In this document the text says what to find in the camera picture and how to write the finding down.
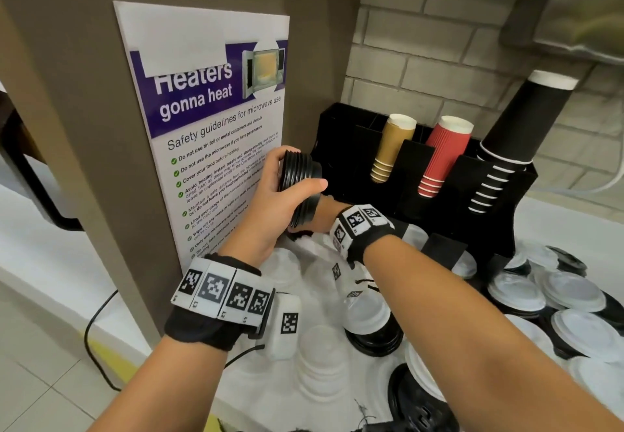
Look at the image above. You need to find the stack of red paper cups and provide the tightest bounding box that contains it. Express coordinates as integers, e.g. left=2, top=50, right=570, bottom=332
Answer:
left=417, top=114, right=475, bottom=199

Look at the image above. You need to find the person's left hand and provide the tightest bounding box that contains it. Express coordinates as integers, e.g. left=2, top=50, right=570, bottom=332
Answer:
left=218, top=146, right=329, bottom=268

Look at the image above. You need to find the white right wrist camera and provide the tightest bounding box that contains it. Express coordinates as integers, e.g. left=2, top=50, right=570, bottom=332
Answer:
left=329, top=259, right=379, bottom=307

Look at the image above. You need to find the steel wall dispenser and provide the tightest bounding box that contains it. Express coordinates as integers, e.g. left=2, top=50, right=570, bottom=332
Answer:
left=500, top=0, right=624, bottom=66

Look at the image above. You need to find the black left camera cable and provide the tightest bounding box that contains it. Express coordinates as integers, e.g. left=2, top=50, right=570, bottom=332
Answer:
left=224, top=343, right=267, bottom=370

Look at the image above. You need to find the stack of gold paper cups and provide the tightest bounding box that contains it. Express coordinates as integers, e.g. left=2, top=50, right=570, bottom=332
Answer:
left=370, top=113, right=418, bottom=184

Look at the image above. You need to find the stack of black lids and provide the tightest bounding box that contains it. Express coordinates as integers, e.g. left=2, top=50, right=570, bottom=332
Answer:
left=277, top=149, right=324, bottom=229

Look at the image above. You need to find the black cup and lid organizer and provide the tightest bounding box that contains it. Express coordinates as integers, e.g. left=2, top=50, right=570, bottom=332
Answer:
left=311, top=102, right=539, bottom=272

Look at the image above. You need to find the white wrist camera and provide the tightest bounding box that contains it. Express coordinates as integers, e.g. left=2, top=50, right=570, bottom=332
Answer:
left=329, top=259, right=379, bottom=307
left=257, top=292, right=303, bottom=362

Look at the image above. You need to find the right marker wristband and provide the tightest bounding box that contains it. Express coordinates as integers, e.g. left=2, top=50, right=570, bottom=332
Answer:
left=328, top=203, right=406, bottom=267

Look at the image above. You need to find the stack of black paper cups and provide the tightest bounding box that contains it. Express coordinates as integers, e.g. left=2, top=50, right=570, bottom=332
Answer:
left=467, top=69, right=580, bottom=215

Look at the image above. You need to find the person's right hand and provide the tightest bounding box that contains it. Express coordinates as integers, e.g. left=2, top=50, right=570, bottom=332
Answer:
left=302, top=195, right=354, bottom=234

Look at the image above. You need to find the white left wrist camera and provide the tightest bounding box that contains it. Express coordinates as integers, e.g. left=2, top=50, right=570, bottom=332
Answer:
left=257, top=292, right=303, bottom=362

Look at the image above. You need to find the microwave safety poster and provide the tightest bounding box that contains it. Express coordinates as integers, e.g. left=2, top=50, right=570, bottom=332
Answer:
left=112, top=0, right=291, bottom=277

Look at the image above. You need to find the white power cable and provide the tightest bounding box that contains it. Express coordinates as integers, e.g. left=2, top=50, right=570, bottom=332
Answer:
left=531, top=146, right=624, bottom=197

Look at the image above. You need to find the black floor cable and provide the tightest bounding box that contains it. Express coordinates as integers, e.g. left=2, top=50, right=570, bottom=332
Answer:
left=83, top=288, right=124, bottom=393

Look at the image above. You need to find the person's left forearm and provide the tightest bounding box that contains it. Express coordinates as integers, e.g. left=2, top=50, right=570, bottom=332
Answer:
left=87, top=333, right=231, bottom=432

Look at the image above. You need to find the pile of white cup lids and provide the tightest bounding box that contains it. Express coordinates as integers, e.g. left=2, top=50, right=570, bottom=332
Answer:
left=263, top=224, right=624, bottom=432

